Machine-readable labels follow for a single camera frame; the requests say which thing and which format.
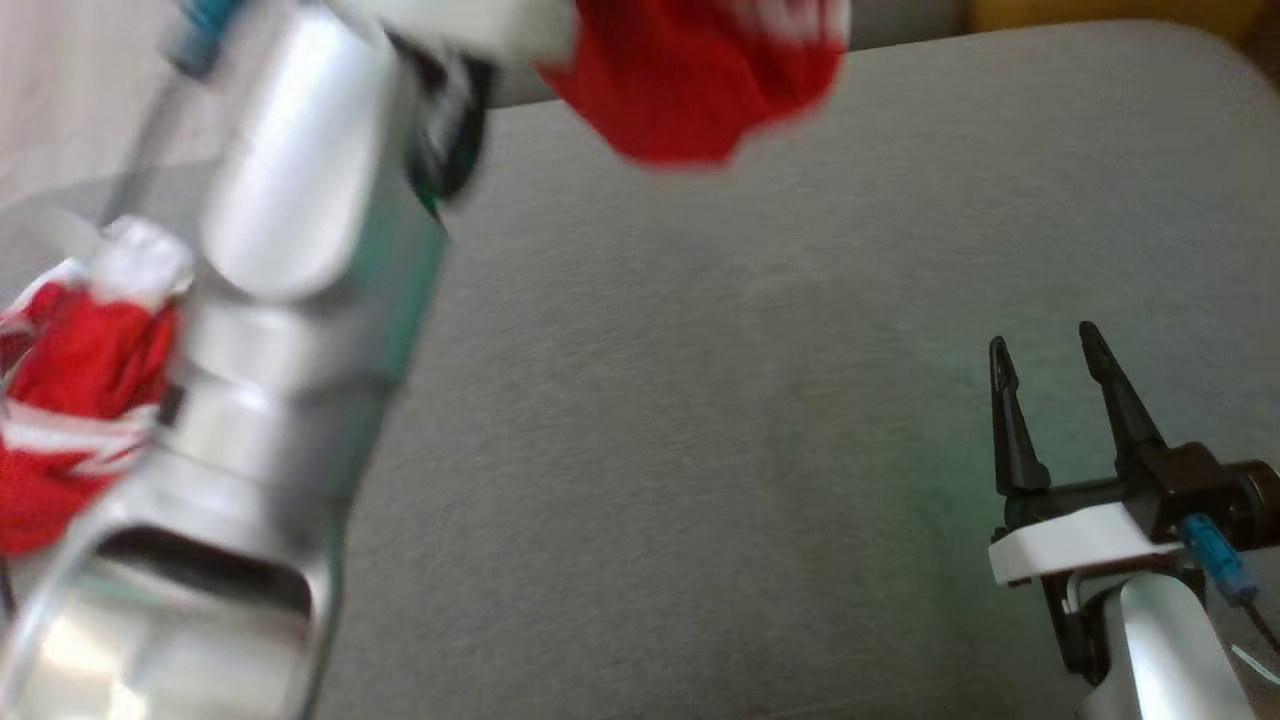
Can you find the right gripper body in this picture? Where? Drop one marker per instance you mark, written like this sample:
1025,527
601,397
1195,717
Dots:
1080,540

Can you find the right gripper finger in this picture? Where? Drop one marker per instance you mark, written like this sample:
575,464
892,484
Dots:
1012,430
1118,405

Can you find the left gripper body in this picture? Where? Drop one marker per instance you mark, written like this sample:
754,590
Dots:
470,25

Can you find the plain red garment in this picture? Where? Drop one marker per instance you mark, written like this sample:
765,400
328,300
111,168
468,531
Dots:
690,90

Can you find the red and white basketball jersey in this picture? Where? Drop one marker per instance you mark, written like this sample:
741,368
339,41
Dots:
90,360

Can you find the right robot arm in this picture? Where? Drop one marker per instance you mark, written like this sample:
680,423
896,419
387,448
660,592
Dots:
1165,650

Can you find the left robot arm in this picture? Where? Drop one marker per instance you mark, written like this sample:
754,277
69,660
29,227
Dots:
290,150

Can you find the large grey sofa seat cushion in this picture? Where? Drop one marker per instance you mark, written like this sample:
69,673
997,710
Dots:
700,450

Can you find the yellow sofa backrest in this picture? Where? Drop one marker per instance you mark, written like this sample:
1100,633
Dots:
1100,12

